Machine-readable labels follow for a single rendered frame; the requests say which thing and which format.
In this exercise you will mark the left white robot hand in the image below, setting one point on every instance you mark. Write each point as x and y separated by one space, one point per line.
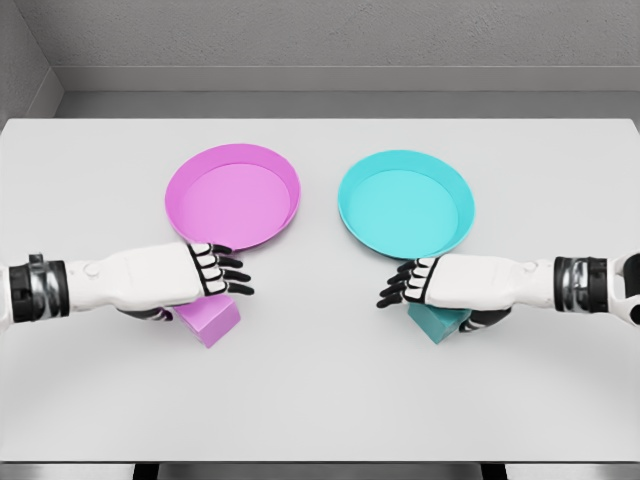
160 275

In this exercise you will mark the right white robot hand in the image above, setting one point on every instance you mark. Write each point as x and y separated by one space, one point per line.
460 282

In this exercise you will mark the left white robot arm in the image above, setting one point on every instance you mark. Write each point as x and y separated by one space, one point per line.
50 287

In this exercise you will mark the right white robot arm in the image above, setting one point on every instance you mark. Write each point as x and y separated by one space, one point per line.
582 287

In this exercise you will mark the teal block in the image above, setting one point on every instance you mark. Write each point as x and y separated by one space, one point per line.
436 324

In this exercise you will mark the pink block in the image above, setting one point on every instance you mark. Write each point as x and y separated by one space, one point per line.
212 325

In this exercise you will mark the cyan round plate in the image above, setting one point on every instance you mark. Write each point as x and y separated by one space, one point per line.
405 203

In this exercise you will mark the pink round plate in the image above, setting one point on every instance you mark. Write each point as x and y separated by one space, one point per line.
233 196

